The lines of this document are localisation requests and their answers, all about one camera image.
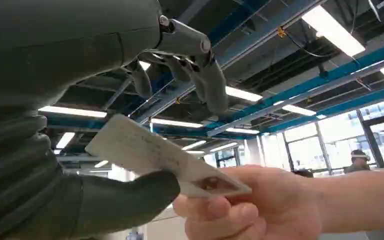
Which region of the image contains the person's hand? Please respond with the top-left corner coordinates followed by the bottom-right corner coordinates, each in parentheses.
top-left (173, 164), bottom-right (324, 240)

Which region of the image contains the person's head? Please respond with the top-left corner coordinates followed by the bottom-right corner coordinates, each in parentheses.
top-left (292, 169), bottom-right (314, 179)

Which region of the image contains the black door frame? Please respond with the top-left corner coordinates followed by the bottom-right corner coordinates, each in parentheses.
top-left (356, 109), bottom-right (384, 169)

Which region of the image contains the white printed card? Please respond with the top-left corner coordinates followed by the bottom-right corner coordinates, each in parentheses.
top-left (85, 114), bottom-right (253, 199)

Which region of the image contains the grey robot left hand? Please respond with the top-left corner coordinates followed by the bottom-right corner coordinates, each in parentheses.
top-left (0, 0), bottom-right (230, 240)

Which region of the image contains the ribbed grey left arm sleeve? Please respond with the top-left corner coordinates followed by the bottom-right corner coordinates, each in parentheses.
top-left (0, 110), bottom-right (80, 240)

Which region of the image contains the black hanging cable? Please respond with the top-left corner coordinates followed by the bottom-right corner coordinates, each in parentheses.
top-left (283, 31), bottom-right (342, 60)

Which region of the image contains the person wearing headset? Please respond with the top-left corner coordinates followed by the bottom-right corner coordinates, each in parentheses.
top-left (343, 149), bottom-right (372, 174)

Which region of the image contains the blue ceiling beam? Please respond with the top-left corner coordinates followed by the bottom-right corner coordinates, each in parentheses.
top-left (129, 0), bottom-right (327, 124)
top-left (206, 39), bottom-right (384, 137)
top-left (261, 86), bottom-right (384, 135)

